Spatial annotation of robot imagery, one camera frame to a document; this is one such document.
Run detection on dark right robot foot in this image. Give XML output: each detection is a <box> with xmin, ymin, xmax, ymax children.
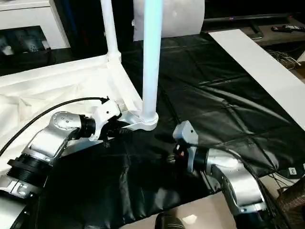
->
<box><xmin>154</xmin><ymin>212</ymin><xmax>186</xmax><ymax>229</ymax></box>

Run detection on white plastic table leg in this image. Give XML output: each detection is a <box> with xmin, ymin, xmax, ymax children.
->
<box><xmin>100</xmin><ymin>0</ymin><xmax>122</xmax><ymax>65</ymax></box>
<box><xmin>139</xmin><ymin>0</ymin><xmax>165</xmax><ymax>124</ymax></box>

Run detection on black flat television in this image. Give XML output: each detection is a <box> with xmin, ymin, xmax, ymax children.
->
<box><xmin>203</xmin><ymin>13</ymin><xmax>295</xmax><ymax>39</ymax></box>

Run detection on white angular box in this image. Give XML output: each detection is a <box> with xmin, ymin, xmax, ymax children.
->
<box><xmin>295</xmin><ymin>51</ymin><xmax>305</xmax><ymax>70</ymax></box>

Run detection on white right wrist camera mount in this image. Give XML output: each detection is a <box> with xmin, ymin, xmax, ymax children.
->
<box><xmin>173</xmin><ymin>120</ymin><xmax>200</xmax><ymax>174</ymax></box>

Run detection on black furniture with yellow label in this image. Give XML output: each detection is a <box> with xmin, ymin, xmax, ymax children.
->
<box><xmin>53</xmin><ymin>0</ymin><xmax>136</xmax><ymax>58</ymax></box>

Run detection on white plastic table top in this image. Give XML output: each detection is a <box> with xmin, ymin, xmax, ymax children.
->
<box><xmin>0</xmin><ymin>53</ymin><xmax>159</xmax><ymax>182</ymax></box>

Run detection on black remote control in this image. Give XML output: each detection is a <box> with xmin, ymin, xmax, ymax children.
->
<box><xmin>271</xmin><ymin>24</ymin><xmax>305</xmax><ymax>31</ymax></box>

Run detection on white glass-door cabinet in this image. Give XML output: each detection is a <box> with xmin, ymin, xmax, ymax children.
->
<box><xmin>0</xmin><ymin>0</ymin><xmax>71</xmax><ymax>58</ymax></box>

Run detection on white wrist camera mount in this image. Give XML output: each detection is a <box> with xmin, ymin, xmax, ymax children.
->
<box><xmin>89</xmin><ymin>100</ymin><xmax>122</xmax><ymax>142</ymax></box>
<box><xmin>173</xmin><ymin>120</ymin><xmax>200</xmax><ymax>174</ymax></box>

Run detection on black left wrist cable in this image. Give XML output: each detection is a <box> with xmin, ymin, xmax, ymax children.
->
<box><xmin>0</xmin><ymin>96</ymin><xmax>110</xmax><ymax>156</ymax></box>

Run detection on black adapter with white label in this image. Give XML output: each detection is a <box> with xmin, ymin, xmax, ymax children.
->
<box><xmin>278</xmin><ymin>164</ymin><xmax>305</xmax><ymax>179</ymax></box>

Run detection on white flat board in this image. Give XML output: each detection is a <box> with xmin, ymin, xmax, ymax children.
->
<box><xmin>208</xmin><ymin>29</ymin><xmax>305</xmax><ymax>132</ymax></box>

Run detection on black work mat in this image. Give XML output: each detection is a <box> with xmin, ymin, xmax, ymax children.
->
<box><xmin>0</xmin><ymin>30</ymin><xmax>305</xmax><ymax>229</ymax></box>

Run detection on brown furry object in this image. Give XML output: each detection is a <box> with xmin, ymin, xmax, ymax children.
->
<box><xmin>277</xmin><ymin>178</ymin><xmax>305</xmax><ymax>229</ymax></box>

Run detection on white tangled cables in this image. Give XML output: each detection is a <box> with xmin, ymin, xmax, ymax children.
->
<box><xmin>266</xmin><ymin>46</ymin><xmax>302</xmax><ymax>70</ymax></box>

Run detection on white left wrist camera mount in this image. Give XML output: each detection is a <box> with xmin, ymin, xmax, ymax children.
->
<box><xmin>89</xmin><ymin>100</ymin><xmax>122</xmax><ymax>142</ymax></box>

